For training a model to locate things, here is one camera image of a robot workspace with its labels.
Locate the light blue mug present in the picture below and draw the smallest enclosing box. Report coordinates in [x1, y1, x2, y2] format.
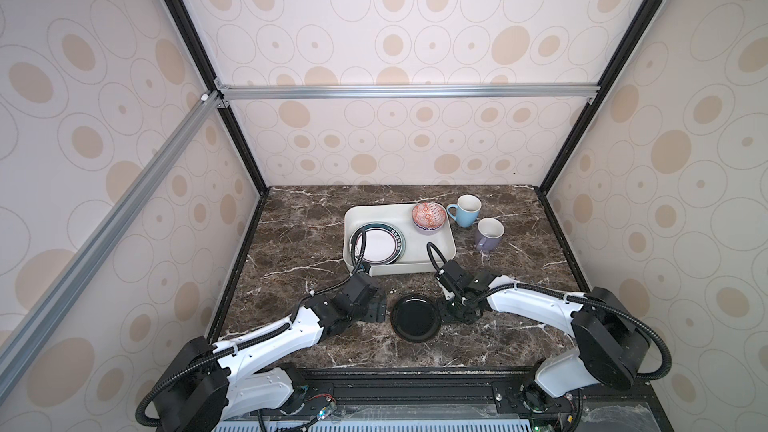
[446, 194, 482, 228]

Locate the black frame post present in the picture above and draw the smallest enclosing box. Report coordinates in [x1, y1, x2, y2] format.
[163, 0, 269, 196]
[536, 0, 664, 198]

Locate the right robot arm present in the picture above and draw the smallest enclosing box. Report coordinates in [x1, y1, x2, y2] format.
[431, 260, 673, 412]

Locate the white plate green red rim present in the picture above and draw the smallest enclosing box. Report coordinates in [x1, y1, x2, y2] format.
[349, 222, 406, 266]

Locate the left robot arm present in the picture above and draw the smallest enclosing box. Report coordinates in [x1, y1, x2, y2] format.
[135, 271, 386, 431]

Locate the purple bowl patterned inside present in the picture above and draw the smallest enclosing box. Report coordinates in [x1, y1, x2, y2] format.
[411, 202, 448, 234]

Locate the left diagonal aluminium rail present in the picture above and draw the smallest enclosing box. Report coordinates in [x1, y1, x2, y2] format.
[1, 91, 223, 401]

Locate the black frame post right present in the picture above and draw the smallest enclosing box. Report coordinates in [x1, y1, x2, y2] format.
[536, 0, 664, 198]

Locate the horizontal aluminium rail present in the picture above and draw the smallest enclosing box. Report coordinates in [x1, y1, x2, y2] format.
[220, 83, 600, 101]

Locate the black round plate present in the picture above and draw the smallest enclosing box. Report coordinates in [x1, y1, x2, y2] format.
[390, 294, 442, 343]

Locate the purple mug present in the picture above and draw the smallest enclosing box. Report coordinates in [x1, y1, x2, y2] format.
[475, 218, 505, 253]

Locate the black frame post left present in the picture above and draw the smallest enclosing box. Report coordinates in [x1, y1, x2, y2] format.
[163, 0, 269, 196]

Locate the white plastic bin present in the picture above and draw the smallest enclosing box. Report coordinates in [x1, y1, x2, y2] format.
[342, 202, 457, 278]

